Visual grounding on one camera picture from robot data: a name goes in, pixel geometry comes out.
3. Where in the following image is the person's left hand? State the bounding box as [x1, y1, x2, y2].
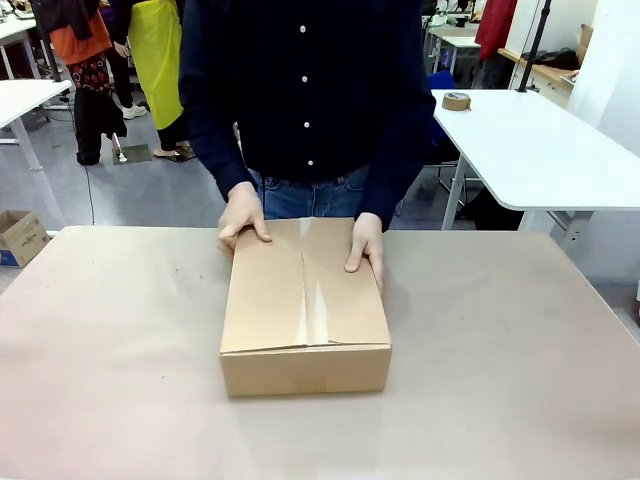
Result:
[344, 212, 386, 295]

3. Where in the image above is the person's right hand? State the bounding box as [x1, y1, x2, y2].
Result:
[217, 180, 273, 252]

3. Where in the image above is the brown cardboard box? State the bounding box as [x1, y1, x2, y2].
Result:
[218, 217, 393, 399]

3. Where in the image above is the person's left forearm dark sleeve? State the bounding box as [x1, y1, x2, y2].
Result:
[357, 99, 437, 232]

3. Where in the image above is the person's right forearm dark sleeve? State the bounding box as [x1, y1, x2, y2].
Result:
[178, 89, 254, 204]

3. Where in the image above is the small printed cardboard box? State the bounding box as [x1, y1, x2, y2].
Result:
[0, 210, 52, 269]

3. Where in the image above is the clear tape strip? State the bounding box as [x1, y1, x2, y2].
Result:
[298, 218, 332, 347]

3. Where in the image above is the metal floor plate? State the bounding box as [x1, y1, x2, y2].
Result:
[112, 143, 154, 166]

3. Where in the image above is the person's torso dark shirt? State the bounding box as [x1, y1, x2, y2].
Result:
[178, 0, 437, 221]

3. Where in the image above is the brown packing tape roll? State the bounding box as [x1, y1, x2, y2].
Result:
[441, 91, 472, 113]

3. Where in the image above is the person in yellow apron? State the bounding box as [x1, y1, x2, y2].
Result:
[112, 0, 190, 160]

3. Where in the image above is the large white table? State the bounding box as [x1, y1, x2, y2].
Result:
[430, 88, 640, 232]

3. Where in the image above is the person in orange top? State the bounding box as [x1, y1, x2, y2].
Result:
[47, 0, 129, 166]

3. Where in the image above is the white background desk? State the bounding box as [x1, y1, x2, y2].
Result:
[426, 24, 482, 76]

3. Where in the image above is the wooden top desk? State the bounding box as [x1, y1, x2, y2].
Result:
[498, 47, 577, 104]

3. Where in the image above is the white table with leg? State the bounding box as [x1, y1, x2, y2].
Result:
[0, 79, 74, 227]

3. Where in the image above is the red hanging garment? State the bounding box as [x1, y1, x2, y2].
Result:
[474, 0, 519, 62]

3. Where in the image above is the black stand pole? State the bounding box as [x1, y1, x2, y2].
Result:
[517, 0, 552, 94]

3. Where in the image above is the black bag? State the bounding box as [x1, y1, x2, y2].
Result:
[532, 47, 580, 71]

